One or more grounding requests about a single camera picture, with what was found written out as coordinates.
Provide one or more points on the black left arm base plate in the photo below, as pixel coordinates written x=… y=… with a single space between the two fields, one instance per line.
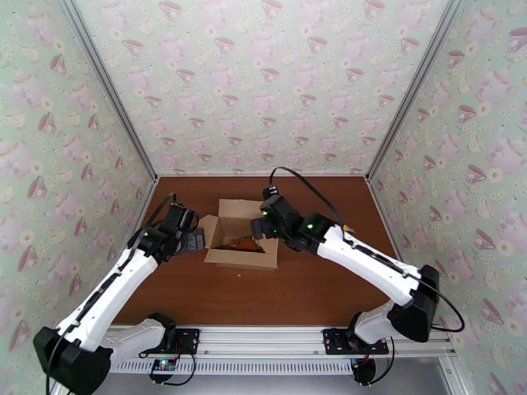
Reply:
x=187 y=340

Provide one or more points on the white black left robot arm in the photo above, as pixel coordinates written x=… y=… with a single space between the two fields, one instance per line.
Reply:
x=107 y=295

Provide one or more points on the grey metal shelf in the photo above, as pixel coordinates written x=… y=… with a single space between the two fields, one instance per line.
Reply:
x=263 y=385

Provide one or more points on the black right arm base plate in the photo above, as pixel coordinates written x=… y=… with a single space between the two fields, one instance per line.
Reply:
x=335 y=340

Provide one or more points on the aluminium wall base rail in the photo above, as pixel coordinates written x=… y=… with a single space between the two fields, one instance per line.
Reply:
x=383 y=217
x=144 y=213

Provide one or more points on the brown item inside box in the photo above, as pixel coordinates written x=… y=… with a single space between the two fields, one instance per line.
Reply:
x=243 y=243

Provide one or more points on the aluminium frame post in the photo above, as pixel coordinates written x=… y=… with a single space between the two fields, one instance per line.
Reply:
x=108 y=83
x=416 y=85

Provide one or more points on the brown cardboard express box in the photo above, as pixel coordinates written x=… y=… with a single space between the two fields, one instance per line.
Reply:
x=247 y=260

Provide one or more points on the aluminium frame side beam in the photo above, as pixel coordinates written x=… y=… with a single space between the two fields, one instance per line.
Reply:
x=455 y=379

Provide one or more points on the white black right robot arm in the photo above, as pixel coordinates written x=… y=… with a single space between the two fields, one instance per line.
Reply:
x=362 y=258

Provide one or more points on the perforated metal strip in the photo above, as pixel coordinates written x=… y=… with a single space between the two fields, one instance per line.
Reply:
x=247 y=367

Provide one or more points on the small tape scrap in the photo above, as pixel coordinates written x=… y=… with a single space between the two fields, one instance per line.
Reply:
x=350 y=229

